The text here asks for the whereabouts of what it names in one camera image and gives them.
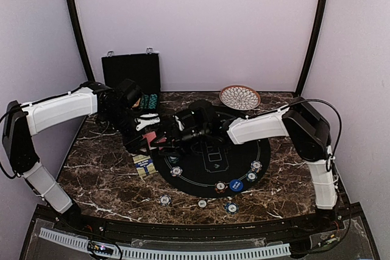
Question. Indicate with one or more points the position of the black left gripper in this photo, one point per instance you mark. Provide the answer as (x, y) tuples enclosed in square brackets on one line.
[(139, 141)]

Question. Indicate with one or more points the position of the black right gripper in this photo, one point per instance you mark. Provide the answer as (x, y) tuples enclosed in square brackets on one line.
[(172, 131)]

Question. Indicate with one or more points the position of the red playing card deck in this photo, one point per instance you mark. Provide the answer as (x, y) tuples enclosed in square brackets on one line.
[(150, 137)]

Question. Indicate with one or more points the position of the blue white chip stack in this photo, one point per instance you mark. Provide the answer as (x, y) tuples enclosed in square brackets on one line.
[(165, 200)]

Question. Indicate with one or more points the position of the brown white chip stack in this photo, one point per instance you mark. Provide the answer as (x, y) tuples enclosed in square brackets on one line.
[(202, 204)]

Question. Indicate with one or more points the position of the blue small blind button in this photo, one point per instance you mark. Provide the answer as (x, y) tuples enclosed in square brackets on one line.
[(236, 185)]

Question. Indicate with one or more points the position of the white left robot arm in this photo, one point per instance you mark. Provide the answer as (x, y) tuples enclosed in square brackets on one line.
[(48, 123)]

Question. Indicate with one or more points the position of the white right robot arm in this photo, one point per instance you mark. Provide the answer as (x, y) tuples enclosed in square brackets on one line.
[(309, 133)]

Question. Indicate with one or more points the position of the gold card box base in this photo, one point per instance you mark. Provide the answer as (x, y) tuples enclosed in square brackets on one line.
[(144, 165)]

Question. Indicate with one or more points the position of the green chip row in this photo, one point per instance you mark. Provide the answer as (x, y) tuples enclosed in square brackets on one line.
[(144, 103)]

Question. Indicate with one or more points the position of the teal chip row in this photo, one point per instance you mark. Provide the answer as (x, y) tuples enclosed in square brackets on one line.
[(153, 102)]

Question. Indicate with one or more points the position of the round black poker mat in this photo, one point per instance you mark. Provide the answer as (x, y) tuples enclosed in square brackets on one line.
[(203, 168)]

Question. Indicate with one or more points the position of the black poker chip case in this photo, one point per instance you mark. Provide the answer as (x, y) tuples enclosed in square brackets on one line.
[(143, 69)]

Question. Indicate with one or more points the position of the patterned ceramic plate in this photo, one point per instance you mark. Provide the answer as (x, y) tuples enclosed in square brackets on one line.
[(239, 97)]

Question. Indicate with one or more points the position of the white slotted cable duct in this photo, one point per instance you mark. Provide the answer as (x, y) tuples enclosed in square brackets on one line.
[(103, 250)]

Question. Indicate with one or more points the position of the left black frame post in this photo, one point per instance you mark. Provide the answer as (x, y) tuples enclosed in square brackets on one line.
[(80, 42)]

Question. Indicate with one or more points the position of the black frame post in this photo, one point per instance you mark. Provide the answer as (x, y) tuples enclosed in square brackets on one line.
[(80, 42), (317, 23)]

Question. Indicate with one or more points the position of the right black frame post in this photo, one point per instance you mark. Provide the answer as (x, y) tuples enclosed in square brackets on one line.
[(317, 23)]

